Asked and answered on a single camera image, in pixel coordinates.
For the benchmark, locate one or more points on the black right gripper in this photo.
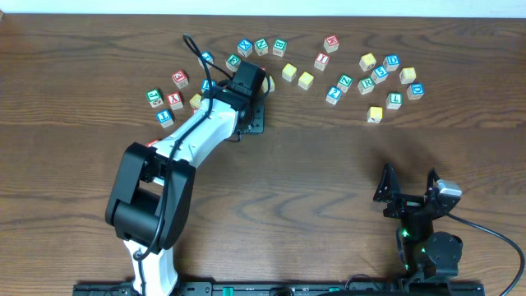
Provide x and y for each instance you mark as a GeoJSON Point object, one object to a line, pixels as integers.
{"type": "Point", "coordinates": [409, 201]}

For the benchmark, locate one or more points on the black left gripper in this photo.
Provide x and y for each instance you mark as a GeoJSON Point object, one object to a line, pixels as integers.
{"type": "Point", "coordinates": [256, 119]}

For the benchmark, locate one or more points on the yellow O block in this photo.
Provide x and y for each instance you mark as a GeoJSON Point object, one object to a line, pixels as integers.
{"type": "Point", "coordinates": [289, 72]}

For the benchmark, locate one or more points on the green R block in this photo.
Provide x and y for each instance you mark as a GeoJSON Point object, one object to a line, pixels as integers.
{"type": "Point", "coordinates": [366, 85]}

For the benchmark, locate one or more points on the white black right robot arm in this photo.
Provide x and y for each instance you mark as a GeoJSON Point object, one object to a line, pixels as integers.
{"type": "Point", "coordinates": [429, 256]}

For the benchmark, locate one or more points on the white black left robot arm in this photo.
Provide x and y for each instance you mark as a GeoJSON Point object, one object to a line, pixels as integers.
{"type": "Point", "coordinates": [149, 203]}

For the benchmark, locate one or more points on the yellow S block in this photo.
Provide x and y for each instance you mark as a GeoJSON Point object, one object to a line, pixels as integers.
{"type": "Point", "coordinates": [268, 84]}

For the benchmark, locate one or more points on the blue L block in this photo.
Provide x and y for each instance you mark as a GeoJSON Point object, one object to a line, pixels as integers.
{"type": "Point", "coordinates": [206, 85]}

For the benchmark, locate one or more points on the yellow G block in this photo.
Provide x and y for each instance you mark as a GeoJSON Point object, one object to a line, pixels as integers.
{"type": "Point", "coordinates": [195, 101]}

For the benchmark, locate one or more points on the green F block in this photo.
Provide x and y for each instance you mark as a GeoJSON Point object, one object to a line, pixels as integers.
{"type": "Point", "coordinates": [233, 62]}

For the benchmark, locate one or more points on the green N block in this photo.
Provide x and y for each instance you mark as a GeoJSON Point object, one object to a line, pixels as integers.
{"type": "Point", "coordinates": [261, 47]}

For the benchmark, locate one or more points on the blue X block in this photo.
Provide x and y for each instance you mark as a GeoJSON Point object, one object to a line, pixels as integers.
{"type": "Point", "coordinates": [245, 47]}

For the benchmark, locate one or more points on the yellow W block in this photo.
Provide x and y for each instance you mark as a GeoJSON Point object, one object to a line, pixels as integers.
{"type": "Point", "coordinates": [375, 114]}

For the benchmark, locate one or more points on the blue P block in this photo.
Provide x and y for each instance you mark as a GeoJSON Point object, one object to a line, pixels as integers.
{"type": "Point", "coordinates": [206, 60]}

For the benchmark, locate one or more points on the green B block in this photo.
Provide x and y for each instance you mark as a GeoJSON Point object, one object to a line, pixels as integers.
{"type": "Point", "coordinates": [279, 47]}

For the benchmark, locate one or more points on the red Y block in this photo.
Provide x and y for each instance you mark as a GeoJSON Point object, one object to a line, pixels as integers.
{"type": "Point", "coordinates": [175, 101]}

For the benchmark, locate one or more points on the green L block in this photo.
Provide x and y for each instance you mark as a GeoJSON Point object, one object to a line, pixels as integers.
{"type": "Point", "coordinates": [394, 100]}

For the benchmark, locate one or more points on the red E block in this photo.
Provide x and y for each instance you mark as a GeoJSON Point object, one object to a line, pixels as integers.
{"type": "Point", "coordinates": [180, 79]}

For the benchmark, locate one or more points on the blue T block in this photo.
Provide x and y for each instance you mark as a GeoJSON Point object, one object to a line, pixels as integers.
{"type": "Point", "coordinates": [165, 118]}

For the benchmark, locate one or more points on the blue 2 block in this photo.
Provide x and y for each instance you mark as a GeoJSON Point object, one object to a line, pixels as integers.
{"type": "Point", "coordinates": [333, 95]}

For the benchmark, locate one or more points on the blue D block lower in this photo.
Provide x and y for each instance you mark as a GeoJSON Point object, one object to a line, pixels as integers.
{"type": "Point", "coordinates": [415, 91]}

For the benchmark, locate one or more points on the blue d block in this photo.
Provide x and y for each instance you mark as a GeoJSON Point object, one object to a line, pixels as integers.
{"type": "Point", "coordinates": [391, 62]}
{"type": "Point", "coordinates": [415, 91]}

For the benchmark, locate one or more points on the red I block right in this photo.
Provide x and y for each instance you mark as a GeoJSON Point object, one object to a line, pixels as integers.
{"type": "Point", "coordinates": [321, 61]}

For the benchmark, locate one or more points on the green J block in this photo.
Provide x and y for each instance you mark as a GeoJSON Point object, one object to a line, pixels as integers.
{"type": "Point", "coordinates": [155, 98]}

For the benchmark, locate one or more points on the green Z block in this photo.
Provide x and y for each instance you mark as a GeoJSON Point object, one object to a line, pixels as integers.
{"type": "Point", "coordinates": [344, 83]}

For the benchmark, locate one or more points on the yellow 8 block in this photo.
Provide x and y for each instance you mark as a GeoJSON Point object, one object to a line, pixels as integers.
{"type": "Point", "coordinates": [407, 75]}

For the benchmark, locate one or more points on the red O block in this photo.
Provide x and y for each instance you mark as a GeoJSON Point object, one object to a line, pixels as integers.
{"type": "Point", "coordinates": [149, 144]}

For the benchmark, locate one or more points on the blue 5 block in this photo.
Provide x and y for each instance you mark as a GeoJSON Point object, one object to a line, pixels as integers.
{"type": "Point", "coordinates": [379, 74]}

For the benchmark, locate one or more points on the red H block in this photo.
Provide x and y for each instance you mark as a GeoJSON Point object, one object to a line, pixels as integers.
{"type": "Point", "coordinates": [331, 43]}

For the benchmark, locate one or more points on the blue D block upper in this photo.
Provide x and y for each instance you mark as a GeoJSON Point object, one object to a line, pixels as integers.
{"type": "Point", "coordinates": [391, 62]}

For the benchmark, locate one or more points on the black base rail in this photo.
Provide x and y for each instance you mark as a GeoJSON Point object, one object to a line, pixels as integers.
{"type": "Point", "coordinates": [354, 288]}

